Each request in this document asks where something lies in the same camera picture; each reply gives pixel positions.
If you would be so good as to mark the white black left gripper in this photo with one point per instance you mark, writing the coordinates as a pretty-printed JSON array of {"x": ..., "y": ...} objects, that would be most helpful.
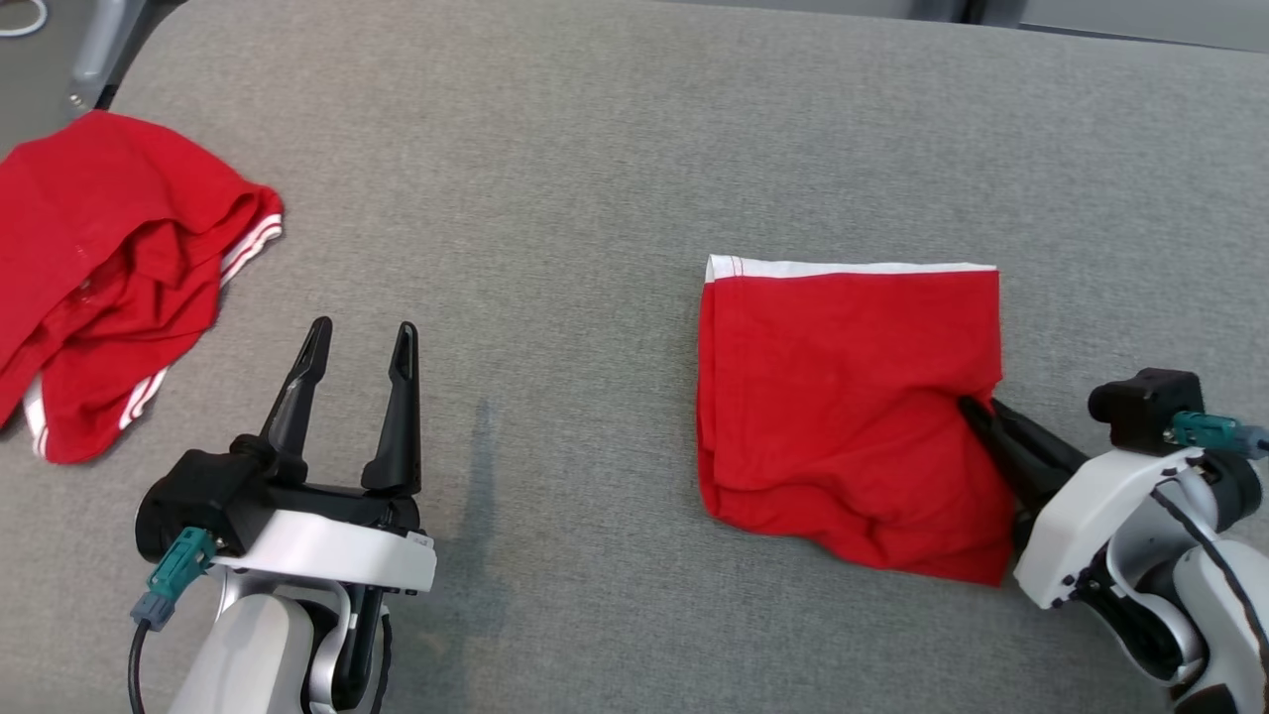
[{"x": 337, "y": 550}]

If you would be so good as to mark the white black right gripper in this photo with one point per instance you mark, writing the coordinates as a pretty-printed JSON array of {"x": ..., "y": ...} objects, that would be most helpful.
[{"x": 1081, "y": 526}]

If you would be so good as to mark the red shorts with white trim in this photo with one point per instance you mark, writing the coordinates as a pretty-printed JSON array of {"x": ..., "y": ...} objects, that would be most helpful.
[{"x": 843, "y": 397}]

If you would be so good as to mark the red t-shirt with striped cuffs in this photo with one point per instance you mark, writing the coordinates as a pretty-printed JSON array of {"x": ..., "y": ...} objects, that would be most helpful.
[{"x": 99, "y": 258}]

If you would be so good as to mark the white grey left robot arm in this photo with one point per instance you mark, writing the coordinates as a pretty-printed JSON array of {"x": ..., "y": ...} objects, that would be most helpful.
[{"x": 248, "y": 654}]

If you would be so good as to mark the grey fabric sofa seat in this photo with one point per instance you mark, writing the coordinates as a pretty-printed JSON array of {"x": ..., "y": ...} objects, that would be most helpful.
[{"x": 595, "y": 149}]

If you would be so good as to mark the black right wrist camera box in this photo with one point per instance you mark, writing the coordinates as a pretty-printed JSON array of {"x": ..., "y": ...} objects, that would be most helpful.
[{"x": 1145, "y": 402}]

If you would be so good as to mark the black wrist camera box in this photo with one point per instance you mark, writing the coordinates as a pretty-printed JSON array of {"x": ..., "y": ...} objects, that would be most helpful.
[
  {"x": 1145, "y": 402},
  {"x": 193, "y": 496}
]

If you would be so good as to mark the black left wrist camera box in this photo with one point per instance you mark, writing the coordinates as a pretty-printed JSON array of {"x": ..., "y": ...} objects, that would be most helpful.
[{"x": 193, "y": 496}]

